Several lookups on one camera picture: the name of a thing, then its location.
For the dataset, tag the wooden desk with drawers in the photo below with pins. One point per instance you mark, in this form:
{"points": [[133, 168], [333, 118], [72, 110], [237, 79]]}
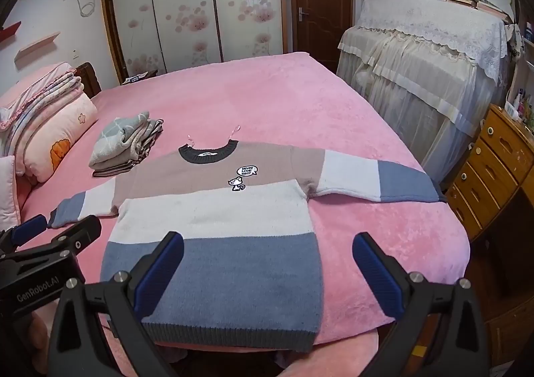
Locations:
{"points": [[492, 168]]}

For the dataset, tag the folded beige towels stack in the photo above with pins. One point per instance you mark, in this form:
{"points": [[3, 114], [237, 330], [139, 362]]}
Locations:
{"points": [[119, 139]]}

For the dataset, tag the red wall shelf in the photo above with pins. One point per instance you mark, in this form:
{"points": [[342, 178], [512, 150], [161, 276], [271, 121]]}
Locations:
{"points": [[9, 31]]}

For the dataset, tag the folded pink quilts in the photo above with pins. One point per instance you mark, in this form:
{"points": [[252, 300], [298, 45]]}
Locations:
{"points": [[41, 93]]}

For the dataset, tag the plain pink pillow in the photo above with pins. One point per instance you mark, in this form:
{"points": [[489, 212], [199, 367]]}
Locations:
{"points": [[8, 193]]}

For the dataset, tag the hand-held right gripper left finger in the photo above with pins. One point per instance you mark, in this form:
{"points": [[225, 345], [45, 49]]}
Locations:
{"points": [[160, 272]]}

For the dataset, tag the toiletry bottles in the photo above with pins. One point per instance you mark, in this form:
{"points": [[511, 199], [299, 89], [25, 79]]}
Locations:
{"points": [[519, 104]]}

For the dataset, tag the brown wooden door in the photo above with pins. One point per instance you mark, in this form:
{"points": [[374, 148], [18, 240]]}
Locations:
{"points": [[321, 1]]}

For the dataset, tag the cream cloth covered furniture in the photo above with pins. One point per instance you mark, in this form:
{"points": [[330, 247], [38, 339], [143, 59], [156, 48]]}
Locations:
{"points": [[409, 89]]}

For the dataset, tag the floral sliding door wardrobe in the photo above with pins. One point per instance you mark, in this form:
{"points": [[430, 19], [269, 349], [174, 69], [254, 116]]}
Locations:
{"points": [[187, 6]]}

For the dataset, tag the pillow with orange print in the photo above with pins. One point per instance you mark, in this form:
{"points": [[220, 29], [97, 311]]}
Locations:
{"points": [[58, 139]]}

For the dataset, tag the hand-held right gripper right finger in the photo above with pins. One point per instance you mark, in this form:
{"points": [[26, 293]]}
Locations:
{"points": [[375, 277]]}

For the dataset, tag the folded dark garment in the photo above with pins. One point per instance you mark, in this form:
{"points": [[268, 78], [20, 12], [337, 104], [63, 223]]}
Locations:
{"points": [[142, 152]]}

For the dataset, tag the pink plush blanket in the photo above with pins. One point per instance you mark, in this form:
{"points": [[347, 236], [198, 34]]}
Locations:
{"points": [[271, 101]]}

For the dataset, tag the pale wall shelf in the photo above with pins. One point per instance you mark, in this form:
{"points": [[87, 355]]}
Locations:
{"points": [[37, 47]]}

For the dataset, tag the white lace cover cloth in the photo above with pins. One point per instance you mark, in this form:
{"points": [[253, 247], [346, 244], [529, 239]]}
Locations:
{"points": [[434, 26]]}

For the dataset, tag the dark wooden headboard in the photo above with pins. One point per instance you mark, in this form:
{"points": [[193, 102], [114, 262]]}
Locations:
{"points": [[89, 79]]}

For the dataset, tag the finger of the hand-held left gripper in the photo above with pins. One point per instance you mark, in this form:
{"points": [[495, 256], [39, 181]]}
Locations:
{"points": [[79, 237], [29, 225]]}

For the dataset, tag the colour block knit sweater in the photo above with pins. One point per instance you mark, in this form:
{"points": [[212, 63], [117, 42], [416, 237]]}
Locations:
{"points": [[208, 210]]}

